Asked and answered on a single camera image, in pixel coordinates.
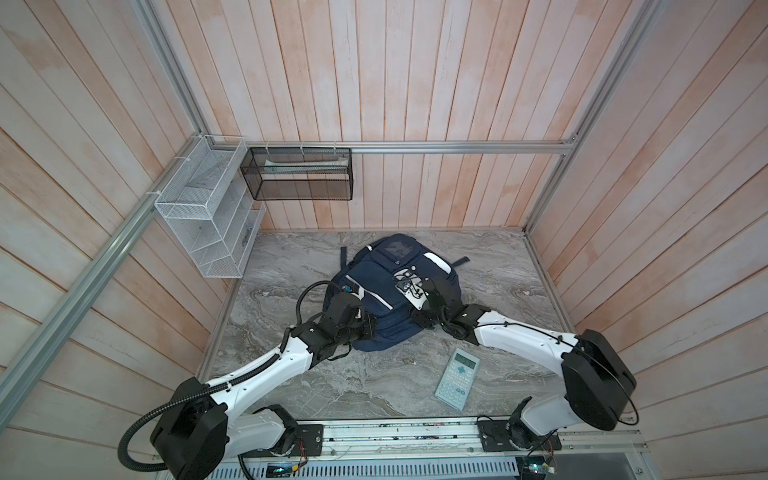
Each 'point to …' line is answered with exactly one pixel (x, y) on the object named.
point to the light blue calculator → (458, 379)
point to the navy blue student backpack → (371, 275)
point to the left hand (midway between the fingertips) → (376, 328)
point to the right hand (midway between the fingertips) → (413, 296)
